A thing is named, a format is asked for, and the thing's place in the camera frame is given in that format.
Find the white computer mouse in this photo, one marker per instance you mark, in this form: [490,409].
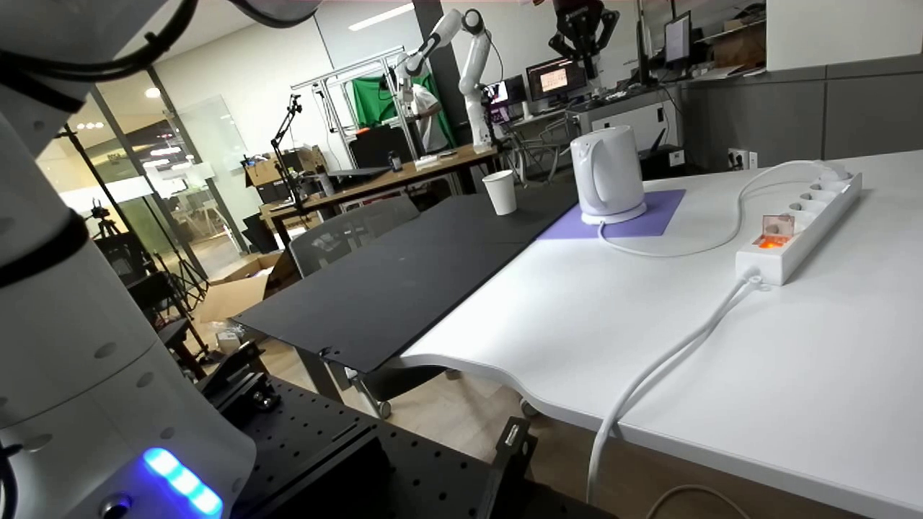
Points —
[608,167]

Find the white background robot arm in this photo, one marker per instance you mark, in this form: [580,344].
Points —
[474,76]

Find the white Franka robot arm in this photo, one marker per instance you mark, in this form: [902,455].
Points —
[76,336]

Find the white kettle base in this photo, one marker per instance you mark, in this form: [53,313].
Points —
[624,216]

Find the black table board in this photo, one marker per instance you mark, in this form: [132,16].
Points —
[405,277]

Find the white paper cup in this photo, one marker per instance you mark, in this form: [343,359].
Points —
[501,192]

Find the long wooden desk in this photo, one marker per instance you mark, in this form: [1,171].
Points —
[405,174]

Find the grey office chair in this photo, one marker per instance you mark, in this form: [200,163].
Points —
[347,235]

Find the green cloth backdrop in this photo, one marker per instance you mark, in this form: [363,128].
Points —
[377,101]

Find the monitor with orange screen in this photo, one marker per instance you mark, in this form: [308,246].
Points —
[552,78]

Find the purple rectangular mat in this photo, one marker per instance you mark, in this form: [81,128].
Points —
[666,216]

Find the small cardboard box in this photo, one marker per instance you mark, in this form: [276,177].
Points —
[265,171]

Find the white low cabinet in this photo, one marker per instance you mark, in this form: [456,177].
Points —
[638,121]

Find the black tripod stand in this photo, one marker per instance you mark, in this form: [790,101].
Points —
[289,117]

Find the large open cardboard box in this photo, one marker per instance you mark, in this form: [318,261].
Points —
[236,293]

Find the black perforated mounting board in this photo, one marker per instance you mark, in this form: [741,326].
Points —
[318,442]

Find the black overhead device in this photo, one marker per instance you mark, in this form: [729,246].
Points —
[580,30]

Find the tall bright monitor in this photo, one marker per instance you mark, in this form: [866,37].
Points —
[680,37]

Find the black table clamp bracket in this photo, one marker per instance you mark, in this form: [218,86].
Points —
[508,455]

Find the white wall outlet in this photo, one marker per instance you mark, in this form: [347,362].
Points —
[742,160]

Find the white power strip orange switch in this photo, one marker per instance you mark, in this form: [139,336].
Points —
[810,225]

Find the grey partition wall panel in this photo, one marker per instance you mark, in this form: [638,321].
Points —
[846,111]

